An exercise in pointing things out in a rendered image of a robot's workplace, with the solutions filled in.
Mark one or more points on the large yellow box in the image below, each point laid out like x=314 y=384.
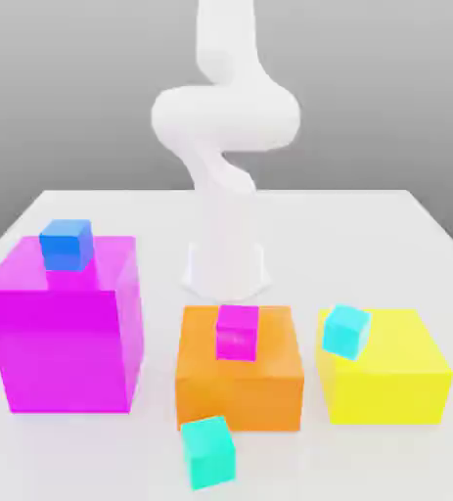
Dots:
x=386 y=383

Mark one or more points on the large orange box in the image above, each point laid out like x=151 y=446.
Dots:
x=249 y=391

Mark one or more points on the small blue cube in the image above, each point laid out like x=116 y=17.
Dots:
x=66 y=246

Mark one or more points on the large magenta box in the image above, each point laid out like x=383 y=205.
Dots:
x=57 y=344

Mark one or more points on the small cyan cube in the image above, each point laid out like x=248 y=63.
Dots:
x=345 y=332

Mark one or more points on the small magenta cube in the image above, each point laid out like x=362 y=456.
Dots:
x=236 y=334

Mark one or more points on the small turquoise cube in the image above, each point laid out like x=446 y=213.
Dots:
x=208 y=454

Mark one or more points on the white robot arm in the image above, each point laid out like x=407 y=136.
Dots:
x=226 y=117

